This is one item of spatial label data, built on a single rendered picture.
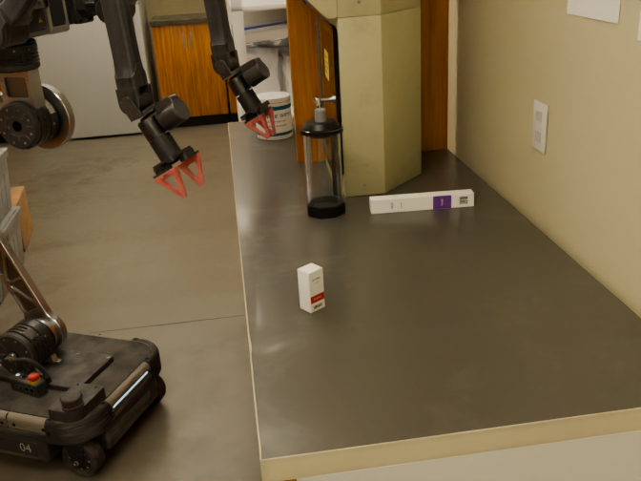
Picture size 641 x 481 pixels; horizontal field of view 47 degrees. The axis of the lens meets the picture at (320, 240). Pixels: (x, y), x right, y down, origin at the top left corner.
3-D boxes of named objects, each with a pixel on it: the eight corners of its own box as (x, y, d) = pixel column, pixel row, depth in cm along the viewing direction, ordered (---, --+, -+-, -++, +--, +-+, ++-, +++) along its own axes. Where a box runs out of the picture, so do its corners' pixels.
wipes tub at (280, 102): (291, 130, 272) (288, 89, 266) (295, 138, 260) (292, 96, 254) (256, 133, 270) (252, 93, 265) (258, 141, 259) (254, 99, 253)
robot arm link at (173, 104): (137, 94, 181) (117, 101, 174) (170, 71, 176) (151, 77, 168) (164, 135, 183) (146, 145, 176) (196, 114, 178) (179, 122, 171)
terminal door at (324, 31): (326, 149, 226) (319, 14, 211) (342, 178, 198) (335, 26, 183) (324, 150, 226) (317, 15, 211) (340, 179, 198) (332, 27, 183)
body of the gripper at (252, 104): (271, 104, 226) (258, 83, 224) (258, 112, 217) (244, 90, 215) (256, 115, 229) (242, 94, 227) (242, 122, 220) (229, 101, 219)
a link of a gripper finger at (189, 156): (216, 176, 186) (196, 144, 184) (203, 184, 179) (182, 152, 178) (196, 187, 189) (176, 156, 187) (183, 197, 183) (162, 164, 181)
